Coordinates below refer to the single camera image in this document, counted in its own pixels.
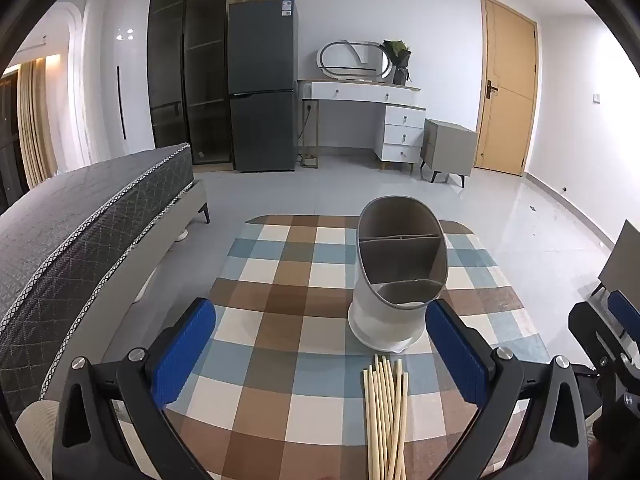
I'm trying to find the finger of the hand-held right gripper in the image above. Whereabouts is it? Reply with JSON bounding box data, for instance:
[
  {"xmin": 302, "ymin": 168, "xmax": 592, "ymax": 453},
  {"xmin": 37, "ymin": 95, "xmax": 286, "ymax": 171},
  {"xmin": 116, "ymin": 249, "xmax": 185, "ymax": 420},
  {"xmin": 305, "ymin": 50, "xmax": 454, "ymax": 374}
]
[
  {"xmin": 568, "ymin": 301, "xmax": 632, "ymax": 378},
  {"xmin": 606, "ymin": 290, "xmax": 640, "ymax": 342}
]

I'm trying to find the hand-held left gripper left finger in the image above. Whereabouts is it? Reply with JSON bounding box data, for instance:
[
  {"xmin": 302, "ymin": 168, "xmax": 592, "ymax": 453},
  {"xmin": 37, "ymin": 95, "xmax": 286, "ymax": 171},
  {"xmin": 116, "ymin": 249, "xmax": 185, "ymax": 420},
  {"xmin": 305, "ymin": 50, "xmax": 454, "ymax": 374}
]
[{"xmin": 52, "ymin": 298, "xmax": 217, "ymax": 480}]

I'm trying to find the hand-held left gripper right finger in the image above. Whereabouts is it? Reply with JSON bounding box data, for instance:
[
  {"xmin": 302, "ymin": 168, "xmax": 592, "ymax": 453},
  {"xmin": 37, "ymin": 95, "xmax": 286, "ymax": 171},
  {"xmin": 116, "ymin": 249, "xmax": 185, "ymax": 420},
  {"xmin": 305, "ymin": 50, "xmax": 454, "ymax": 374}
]
[{"xmin": 425, "ymin": 300, "xmax": 593, "ymax": 480}]

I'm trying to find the bundle of bamboo chopsticks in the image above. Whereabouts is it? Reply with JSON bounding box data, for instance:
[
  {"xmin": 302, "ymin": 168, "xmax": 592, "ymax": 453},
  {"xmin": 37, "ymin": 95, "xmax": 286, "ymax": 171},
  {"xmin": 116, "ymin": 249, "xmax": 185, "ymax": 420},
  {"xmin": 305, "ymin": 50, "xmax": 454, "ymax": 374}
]
[{"xmin": 362, "ymin": 354, "xmax": 410, "ymax": 480}]

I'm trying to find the white grey utensil holder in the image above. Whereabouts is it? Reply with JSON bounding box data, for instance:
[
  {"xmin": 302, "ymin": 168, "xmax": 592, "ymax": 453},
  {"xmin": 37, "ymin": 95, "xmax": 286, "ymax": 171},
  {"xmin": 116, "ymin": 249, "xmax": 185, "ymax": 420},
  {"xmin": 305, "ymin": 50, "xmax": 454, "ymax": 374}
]
[{"xmin": 347, "ymin": 196, "xmax": 448, "ymax": 353}]

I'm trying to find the checkered tablecloth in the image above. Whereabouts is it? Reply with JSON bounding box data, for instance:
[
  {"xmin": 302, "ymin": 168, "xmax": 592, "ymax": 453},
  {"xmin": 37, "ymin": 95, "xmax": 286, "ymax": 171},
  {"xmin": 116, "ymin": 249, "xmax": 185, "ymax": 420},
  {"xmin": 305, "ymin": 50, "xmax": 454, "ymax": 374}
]
[{"xmin": 162, "ymin": 214, "xmax": 551, "ymax": 480}]

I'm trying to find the beige ribbed cloth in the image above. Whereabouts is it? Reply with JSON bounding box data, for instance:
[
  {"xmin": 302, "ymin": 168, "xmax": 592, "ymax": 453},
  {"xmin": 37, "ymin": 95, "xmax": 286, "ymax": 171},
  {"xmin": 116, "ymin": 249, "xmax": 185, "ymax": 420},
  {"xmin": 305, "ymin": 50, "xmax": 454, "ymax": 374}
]
[{"xmin": 15, "ymin": 400, "xmax": 68, "ymax": 480}]

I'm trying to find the grey quilted mattress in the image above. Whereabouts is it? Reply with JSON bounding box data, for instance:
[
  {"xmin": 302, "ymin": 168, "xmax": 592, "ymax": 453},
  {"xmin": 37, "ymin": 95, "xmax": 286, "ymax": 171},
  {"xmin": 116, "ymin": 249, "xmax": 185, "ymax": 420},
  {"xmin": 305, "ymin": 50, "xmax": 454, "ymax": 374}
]
[{"xmin": 0, "ymin": 142, "xmax": 196, "ymax": 411}]

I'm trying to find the grey nightstand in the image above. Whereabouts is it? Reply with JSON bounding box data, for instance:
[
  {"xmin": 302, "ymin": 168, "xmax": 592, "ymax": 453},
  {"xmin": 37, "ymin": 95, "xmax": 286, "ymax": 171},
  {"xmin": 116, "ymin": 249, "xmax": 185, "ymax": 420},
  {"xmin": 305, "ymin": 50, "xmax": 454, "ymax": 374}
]
[{"xmin": 420, "ymin": 119, "xmax": 477, "ymax": 188}]

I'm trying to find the wooden door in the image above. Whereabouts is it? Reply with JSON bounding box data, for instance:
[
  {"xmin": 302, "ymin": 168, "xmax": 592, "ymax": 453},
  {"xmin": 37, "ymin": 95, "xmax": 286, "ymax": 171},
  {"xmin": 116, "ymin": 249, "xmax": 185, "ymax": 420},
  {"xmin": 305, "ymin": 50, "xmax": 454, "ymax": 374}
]
[{"xmin": 474, "ymin": 0, "xmax": 538, "ymax": 176}]

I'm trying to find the white dressing table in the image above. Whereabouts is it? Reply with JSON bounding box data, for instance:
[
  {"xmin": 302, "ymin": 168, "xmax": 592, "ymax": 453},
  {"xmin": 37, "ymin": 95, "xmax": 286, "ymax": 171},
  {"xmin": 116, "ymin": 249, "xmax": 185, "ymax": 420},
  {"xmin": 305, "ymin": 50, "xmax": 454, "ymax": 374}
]
[{"xmin": 297, "ymin": 79, "xmax": 427, "ymax": 171}]

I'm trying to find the beige curtain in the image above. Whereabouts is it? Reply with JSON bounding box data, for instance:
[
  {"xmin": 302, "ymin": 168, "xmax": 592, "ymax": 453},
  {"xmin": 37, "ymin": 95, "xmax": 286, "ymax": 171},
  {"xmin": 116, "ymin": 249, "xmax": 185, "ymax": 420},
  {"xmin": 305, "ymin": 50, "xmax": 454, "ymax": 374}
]
[{"xmin": 17, "ymin": 57, "xmax": 58, "ymax": 188}]

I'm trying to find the white glossy wardrobe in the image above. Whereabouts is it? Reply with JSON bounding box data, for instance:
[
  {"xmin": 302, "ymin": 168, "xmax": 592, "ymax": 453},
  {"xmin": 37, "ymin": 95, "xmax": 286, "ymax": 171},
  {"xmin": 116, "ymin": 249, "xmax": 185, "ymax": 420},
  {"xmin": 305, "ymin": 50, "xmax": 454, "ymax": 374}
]
[{"xmin": 67, "ymin": 0, "xmax": 156, "ymax": 171}]

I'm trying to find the dark glass cabinet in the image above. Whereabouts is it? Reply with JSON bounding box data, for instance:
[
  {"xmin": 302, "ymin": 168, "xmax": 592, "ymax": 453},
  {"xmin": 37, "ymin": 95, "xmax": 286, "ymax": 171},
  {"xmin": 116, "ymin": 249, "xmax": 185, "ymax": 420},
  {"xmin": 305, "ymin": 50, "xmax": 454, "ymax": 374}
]
[{"xmin": 148, "ymin": 0, "xmax": 233, "ymax": 166}]

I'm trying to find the dark grey fridge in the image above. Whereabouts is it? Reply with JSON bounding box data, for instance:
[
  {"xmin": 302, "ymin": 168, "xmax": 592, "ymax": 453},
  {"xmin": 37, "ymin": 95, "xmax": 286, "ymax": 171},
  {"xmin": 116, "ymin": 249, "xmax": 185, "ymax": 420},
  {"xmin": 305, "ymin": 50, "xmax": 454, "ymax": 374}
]
[{"xmin": 228, "ymin": 0, "xmax": 299, "ymax": 173}]

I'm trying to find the oval mirror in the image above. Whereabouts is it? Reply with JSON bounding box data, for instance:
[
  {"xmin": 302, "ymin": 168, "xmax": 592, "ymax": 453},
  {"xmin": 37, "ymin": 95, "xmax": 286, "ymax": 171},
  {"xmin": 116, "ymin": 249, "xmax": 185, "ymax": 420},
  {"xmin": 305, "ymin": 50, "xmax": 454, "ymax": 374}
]
[{"xmin": 319, "ymin": 39, "xmax": 392, "ymax": 81}]

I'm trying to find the grey bed frame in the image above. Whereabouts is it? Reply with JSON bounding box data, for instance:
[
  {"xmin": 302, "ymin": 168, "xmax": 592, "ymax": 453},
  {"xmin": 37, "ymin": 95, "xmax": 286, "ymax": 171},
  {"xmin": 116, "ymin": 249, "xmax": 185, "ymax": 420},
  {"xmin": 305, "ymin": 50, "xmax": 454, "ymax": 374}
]
[{"xmin": 40, "ymin": 180, "xmax": 211, "ymax": 401}]

